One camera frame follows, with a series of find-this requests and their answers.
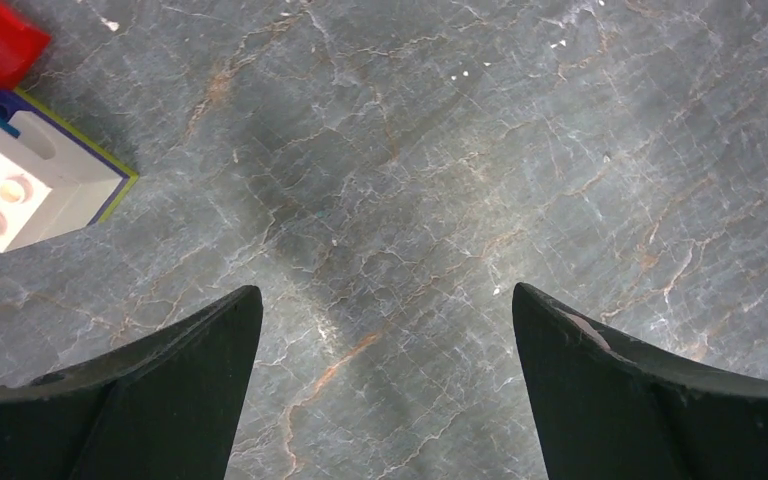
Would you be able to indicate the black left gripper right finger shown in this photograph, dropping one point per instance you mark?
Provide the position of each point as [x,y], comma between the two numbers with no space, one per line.
[607,405]

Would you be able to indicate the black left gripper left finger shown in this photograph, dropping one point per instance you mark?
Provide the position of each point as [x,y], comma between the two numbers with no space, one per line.
[166,406]

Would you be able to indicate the colourful toy block stack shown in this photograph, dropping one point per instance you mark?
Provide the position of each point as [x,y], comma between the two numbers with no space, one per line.
[53,179]

